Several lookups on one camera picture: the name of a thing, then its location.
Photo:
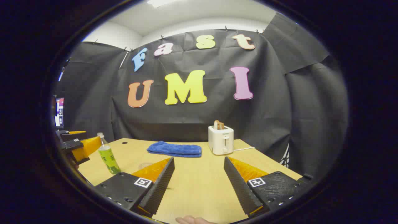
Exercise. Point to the white toaster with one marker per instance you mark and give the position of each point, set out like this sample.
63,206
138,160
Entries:
220,141

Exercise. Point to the round brown coaster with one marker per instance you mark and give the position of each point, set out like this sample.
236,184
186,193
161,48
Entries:
145,165

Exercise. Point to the ceiling light panel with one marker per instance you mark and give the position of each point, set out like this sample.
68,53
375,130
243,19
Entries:
160,2

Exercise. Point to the computer monitor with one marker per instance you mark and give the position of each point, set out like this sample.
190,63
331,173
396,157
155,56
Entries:
59,112

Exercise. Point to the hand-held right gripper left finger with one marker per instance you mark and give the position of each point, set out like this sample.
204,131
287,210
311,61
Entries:
160,186

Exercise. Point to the black backdrop cloth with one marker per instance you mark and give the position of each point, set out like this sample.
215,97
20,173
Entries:
192,121

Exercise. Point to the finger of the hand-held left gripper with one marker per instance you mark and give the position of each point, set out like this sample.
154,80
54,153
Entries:
73,144
63,135

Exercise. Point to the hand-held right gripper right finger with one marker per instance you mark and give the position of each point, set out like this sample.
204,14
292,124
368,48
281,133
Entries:
241,189

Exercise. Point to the toast slices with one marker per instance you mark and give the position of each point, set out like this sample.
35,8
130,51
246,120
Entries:
218,125

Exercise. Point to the blue folded towel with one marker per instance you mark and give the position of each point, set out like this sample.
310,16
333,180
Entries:
174,149

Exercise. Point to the green label water bottle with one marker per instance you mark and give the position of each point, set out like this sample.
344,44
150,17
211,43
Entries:
108,157

